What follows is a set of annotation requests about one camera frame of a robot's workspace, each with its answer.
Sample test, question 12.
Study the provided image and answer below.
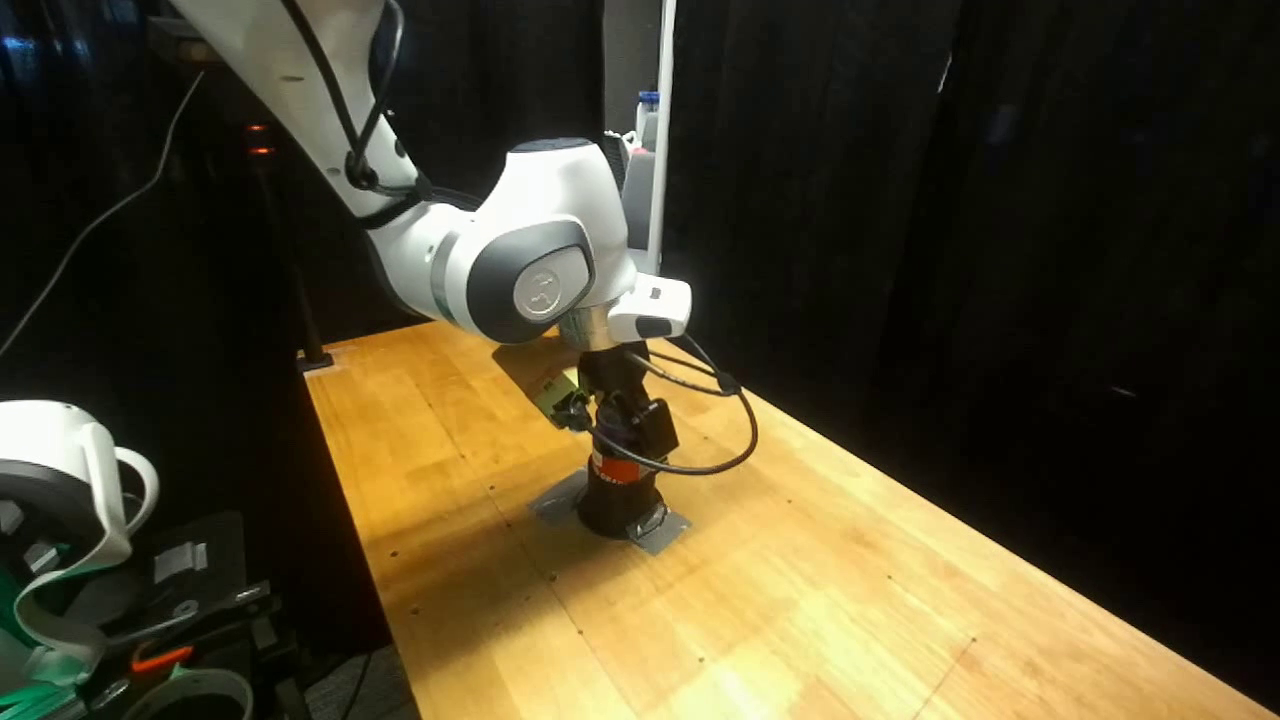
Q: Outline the clamp with orange handle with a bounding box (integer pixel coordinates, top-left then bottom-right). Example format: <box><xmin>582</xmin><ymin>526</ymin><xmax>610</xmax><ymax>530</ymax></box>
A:
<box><xmin>129</xmin><ymin>641</ymin><xmax>199</xmax><ymax>679</ymax></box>

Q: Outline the grey tape roll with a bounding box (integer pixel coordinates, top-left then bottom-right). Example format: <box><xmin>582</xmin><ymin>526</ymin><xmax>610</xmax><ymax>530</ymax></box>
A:
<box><xmin>116</xmin><ymin>662</ymin><xmax>255</xmax><ymax>720</ymax></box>

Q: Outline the white headset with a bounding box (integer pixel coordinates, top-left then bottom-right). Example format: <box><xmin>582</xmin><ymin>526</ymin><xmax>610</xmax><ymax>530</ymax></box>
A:
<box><xmin>0</xmin><ymin>397</ymin><xmax>163</xmax><ymax>685</ymax></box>

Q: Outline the black tripod stand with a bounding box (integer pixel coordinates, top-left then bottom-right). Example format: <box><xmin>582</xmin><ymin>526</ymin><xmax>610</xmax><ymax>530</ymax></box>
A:
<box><xmin>244</xmin><ymin>115</ymin><xmax>339</xmax><ymax>375</ymax></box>

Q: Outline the small white bottle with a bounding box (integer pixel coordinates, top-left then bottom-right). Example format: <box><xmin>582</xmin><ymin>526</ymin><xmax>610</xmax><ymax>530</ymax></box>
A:
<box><xmin>633</xmin><ymin>85</ymin><xmax>668</xmax><ymax>153</ymax></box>

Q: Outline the thin white cable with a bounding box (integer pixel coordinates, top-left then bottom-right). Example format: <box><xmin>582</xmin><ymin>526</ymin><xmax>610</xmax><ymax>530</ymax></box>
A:
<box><xmin>0</xmin><ymin>62</ymin><xmax>213</xmax><ymax>361</ymax></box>

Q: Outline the white vertical pole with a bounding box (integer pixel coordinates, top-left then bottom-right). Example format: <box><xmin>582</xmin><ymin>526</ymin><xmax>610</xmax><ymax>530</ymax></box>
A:
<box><xmin>652</xmin><ymin>0</ymin><xmax>679</xmax><ymax>277</ymax></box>

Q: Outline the black cable with metal plug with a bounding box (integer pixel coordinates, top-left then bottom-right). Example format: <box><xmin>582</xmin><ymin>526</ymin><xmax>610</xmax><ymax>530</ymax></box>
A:
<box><xmin>582</xmin><ymin>331</ymin><xmax>762</xmax><ymax>478</ymax></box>

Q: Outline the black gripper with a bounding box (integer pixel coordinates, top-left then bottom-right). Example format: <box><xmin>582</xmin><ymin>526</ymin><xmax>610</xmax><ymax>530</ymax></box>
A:
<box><xmin>574</xmin><ymin>338</ymin><xmax>682</xmax><ymax>465</ymax></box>

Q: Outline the black jar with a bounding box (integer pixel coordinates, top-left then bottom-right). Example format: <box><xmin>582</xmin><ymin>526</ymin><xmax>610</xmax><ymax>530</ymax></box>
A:
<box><xmin>574</xmin><ymin>453</ymin><xmax>671</xmax><ymax>544</ymax></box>

